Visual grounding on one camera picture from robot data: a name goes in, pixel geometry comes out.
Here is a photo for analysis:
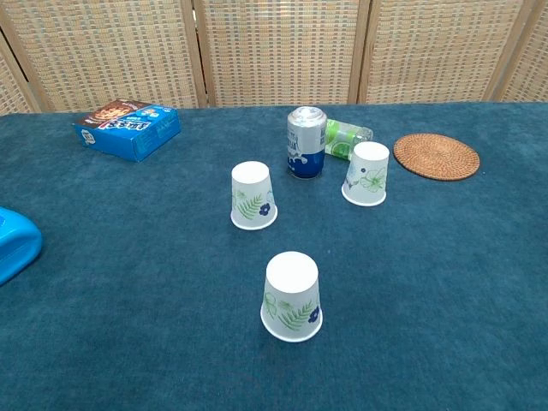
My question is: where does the white paper cup green flower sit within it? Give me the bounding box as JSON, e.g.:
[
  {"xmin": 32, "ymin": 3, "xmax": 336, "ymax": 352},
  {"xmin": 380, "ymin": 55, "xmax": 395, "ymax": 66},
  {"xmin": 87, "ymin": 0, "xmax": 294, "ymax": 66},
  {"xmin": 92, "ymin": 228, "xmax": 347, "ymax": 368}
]
[{"xmin": 341, "ymin": 140, "xmax": 390, "ymax": 208}]

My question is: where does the round woven rattan coaster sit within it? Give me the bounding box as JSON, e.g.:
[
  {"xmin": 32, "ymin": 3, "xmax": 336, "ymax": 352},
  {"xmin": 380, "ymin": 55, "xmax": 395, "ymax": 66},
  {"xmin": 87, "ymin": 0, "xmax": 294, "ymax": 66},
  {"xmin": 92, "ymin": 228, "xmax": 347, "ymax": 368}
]
[{"xmin": 392, "ymin": 133, "xmax": 481, "ymax": 182}]

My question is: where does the white paper cup fern print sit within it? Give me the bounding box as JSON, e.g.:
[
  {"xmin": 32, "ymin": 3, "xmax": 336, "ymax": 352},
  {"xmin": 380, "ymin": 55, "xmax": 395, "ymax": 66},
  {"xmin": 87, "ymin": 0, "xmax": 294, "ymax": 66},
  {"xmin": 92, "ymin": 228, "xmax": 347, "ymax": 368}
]
[
  {"xmin": 229, "ymin": 160, "xmax": 278, "ymax": 231},
  {"xmin": 259, "ymin": 251, "xmax": 324, "ymax": 343}
]

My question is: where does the blue silver drink can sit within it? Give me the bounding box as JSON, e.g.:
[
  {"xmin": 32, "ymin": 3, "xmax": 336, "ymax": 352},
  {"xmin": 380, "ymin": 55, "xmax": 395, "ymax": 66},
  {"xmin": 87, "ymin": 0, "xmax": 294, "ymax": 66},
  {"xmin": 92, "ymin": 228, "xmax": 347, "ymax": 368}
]
[{"xmin": 285, "ymin": 105, "xmax": 329, "ymax": 181}]

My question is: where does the clear bottle green label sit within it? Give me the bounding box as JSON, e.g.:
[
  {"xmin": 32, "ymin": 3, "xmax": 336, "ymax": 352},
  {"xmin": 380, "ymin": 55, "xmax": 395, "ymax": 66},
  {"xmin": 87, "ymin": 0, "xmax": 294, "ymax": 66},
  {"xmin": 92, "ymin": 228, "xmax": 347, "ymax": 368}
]
[{"xmin": 324, "ymin": 118, "xmax": 375, "ymax": 162}]

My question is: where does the blue felt table cover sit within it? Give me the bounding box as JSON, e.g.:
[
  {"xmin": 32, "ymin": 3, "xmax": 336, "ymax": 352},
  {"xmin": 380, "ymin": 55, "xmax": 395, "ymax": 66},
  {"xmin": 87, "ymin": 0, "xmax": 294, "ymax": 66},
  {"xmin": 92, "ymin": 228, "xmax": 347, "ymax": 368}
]
[{"xmin": 0, "ymin": 101, "xmax": 548, "ymax": 411}]

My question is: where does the blue brown snack box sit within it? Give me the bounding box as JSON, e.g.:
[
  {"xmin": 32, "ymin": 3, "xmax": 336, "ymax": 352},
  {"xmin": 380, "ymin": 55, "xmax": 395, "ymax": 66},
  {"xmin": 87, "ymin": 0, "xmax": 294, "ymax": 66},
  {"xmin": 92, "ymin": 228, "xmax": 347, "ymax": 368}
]
[{"xmin": 72, "ymin": 98, "xmax": 182, "ymax": 164}]

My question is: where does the blue detergent bottle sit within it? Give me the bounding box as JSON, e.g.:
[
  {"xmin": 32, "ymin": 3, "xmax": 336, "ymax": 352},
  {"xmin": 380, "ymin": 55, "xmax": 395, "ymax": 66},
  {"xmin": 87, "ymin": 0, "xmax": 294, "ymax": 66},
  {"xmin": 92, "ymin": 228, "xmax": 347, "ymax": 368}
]
[{"xmin": 0, "ymin": 206, "xmax": 44, "ymax": 287}]

